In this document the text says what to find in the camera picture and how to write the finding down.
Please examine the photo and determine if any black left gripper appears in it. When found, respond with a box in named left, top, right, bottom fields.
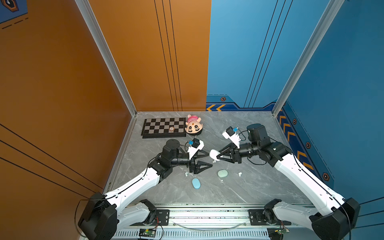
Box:
left=169, top=149, right=212, bottom=175

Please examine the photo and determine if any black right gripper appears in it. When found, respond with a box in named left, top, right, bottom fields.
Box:
left=216, top=140, right=260, bottom=164

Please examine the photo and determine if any white earbud charging case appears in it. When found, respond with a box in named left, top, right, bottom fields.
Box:
left=210, top=150, right=220, bottom=163

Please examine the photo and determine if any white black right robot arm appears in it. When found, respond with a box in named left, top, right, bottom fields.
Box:
left=210, top=124, right=361, bottom=240

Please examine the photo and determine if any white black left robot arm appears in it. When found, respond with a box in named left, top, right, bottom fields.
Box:
left=75, top=139, right=213, bottom=240

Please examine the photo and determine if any mint green charging case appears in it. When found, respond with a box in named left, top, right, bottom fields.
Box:
left=218, top=170, right=228, bottom=178

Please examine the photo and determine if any light blue charging case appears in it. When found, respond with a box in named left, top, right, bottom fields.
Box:
left=192, top=178, right=201, bottom=190

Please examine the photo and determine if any pink plush doll head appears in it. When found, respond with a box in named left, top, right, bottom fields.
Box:
left=185, top=115, right=203, bottom=136

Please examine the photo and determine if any black folding chess board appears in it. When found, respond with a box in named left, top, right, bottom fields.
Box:
left=141, top=118, right=187, bottom=139

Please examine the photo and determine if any green circuit board left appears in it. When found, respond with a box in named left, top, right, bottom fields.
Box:
left=139, top=229, right=157, bottom=239

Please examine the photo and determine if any green circuit board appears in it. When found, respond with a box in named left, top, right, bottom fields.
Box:
left=273, top=227, right=290, bottom=236
left=139, top=229, right=157, bottom=239

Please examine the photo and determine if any green circuit board right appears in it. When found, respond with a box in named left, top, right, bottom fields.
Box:
left=273, top=227, right=290, bottom=236

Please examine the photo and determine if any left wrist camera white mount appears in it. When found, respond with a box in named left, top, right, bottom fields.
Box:
left=187, top=138, right=204, bottom=160

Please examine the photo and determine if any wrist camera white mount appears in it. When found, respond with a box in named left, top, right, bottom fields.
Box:
left=187, top=138, right=204, bottom=160
left=222, top=127, right=241, bottom=149

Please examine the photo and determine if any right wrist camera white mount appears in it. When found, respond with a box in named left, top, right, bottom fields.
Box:
left=222, top=127, right=241, bottom=149

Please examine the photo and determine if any aluminium corner post right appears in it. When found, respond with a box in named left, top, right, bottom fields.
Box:
left=272, top=0, right=345, bottom=117

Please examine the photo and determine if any aluminium corner post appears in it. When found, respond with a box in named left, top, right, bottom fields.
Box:
left=75, top=0, right=137, bottom=117
left=272, top=0, right=345, bottom=117

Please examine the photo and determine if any aluminium corner post left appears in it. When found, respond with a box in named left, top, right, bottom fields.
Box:
left=75, top=0, right=137, bottom=117

